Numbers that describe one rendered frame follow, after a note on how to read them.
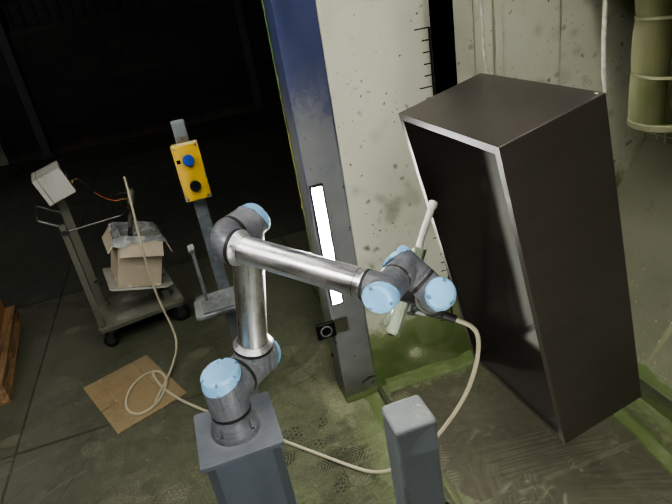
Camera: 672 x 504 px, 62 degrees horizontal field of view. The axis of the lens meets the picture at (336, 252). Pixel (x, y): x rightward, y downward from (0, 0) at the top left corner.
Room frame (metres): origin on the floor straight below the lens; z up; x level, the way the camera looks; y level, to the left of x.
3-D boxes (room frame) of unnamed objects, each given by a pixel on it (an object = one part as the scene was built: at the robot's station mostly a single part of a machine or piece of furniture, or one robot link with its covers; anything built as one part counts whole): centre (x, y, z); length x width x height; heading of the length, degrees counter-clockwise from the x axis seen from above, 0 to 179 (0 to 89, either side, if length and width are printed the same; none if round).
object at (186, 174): (2.49, 0.58, 1.42); 0.12 x 0.06 x 0.26; 103
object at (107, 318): (3.74, 1.58, 0.64); 0.73 x 0.50 x 1.27; 114
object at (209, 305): (2.39, 0.55, 0.95); 0.26 x 0.15 x 0.32; 103
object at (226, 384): (1.67, 0.48, 0.83); 0.17 x 0.15 x 0.18; 146
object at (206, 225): (2.54, 0.59, 0.82); 0.06 x 0.06 x 1.64; 13
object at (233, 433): (1.66, 0.49, 0.69); 0.19 x 0.19 x 0.10
